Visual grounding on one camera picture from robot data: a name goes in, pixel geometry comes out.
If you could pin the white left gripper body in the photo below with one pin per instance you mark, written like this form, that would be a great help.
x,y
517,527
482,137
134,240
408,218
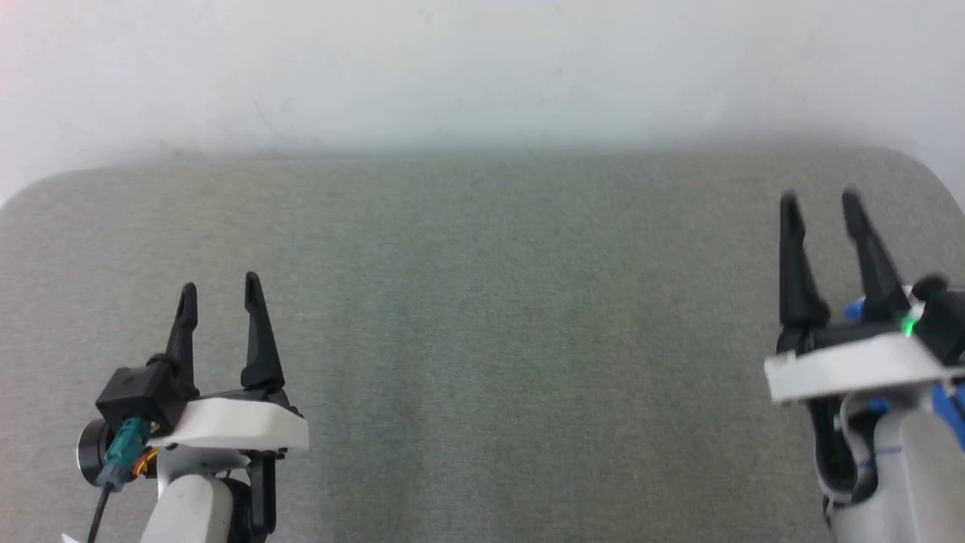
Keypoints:
x,y
234,424

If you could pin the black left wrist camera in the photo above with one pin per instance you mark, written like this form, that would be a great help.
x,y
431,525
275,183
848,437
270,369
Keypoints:
x,y
139,396

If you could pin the grey fabric sofa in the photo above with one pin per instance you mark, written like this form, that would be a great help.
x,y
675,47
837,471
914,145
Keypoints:
x,y
490,339

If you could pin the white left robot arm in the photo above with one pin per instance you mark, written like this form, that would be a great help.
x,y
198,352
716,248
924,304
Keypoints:
x,y
188,513

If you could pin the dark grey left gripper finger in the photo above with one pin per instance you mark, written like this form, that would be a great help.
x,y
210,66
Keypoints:
x,y
260,354
183,339

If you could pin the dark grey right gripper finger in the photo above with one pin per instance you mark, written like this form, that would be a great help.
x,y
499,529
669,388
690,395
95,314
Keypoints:
x,y
799,294
878,286

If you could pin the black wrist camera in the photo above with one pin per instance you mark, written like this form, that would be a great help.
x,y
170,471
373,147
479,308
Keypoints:
x,y
139,396
942,317

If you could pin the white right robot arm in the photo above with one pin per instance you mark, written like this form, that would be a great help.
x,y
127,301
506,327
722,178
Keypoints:
x,y
912,483

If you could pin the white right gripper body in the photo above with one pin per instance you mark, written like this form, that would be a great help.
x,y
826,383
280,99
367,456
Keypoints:
x,y
852,369

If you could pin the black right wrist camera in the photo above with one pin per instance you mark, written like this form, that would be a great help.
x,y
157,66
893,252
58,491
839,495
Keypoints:
x,y
942,317

